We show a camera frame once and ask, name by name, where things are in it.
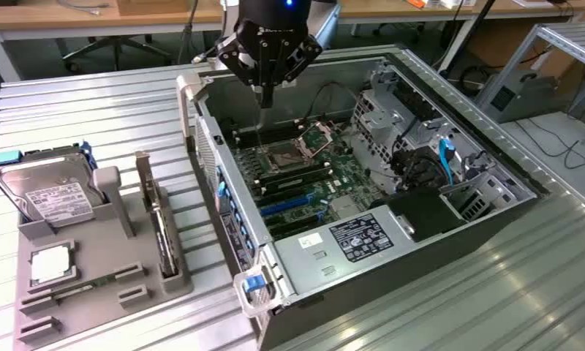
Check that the brown cardboard box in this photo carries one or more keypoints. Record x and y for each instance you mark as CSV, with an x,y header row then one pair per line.
x,y
151,6

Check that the silver chipset heatsink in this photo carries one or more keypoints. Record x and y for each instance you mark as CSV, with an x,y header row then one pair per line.
x,y
346,206

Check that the green motherboard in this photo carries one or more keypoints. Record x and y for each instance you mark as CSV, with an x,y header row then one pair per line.
x,y
351,179

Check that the open socket cover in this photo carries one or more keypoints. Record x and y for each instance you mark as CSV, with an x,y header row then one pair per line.
x,y
318,137

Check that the metal drive cage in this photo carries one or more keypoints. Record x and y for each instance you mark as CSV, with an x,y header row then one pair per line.
x,y
375,120

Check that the long wooden desk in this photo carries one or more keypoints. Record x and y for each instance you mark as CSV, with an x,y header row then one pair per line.
x,y
395,14

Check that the silver CPU chip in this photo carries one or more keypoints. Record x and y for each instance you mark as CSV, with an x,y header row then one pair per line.
x,y
52,265

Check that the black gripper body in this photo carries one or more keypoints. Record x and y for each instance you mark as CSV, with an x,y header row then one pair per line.
x,y
274,22

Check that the black fan shroud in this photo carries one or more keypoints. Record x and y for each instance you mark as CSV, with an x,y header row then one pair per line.
x,y
424,215

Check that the aluminium frame rack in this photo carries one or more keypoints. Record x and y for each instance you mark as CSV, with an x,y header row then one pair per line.
x,y
566,40

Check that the black chair base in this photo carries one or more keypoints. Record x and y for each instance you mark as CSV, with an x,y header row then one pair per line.
x,y
395,26

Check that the grey power supply unit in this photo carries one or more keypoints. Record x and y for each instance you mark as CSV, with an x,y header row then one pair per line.
x,y
312,256

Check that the green RAM stick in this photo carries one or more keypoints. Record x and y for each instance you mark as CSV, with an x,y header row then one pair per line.
x,y
85,287

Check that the wooden desk with white frame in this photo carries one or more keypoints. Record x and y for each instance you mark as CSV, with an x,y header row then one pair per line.
x,y
39,18

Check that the installed black RAM stick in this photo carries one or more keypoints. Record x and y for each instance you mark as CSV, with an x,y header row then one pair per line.
x,y
283,183

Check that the silver hard disk drive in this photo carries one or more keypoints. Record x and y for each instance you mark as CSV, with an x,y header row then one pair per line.
x,y
48,190

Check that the blue case latch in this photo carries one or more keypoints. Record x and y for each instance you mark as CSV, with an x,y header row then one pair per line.
x,y
254,284

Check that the black office chair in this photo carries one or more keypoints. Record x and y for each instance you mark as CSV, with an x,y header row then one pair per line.
x,y
117,45

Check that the grey disk bay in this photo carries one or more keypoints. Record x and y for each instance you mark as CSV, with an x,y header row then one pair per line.
x,y
474,204

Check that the grey computer tower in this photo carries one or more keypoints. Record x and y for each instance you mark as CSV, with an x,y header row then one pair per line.
x,y
522,98

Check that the grey parts rack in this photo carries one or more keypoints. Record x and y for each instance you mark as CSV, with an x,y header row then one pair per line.
x,y
103,256

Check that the orange small box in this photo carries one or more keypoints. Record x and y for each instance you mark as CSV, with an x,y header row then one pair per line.
x,y
422,3

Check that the open black PC case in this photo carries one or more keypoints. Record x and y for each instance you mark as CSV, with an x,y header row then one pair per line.
x,y
419,263

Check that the graphics card with metal bracket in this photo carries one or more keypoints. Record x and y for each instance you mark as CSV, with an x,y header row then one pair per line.
x,y
163,234

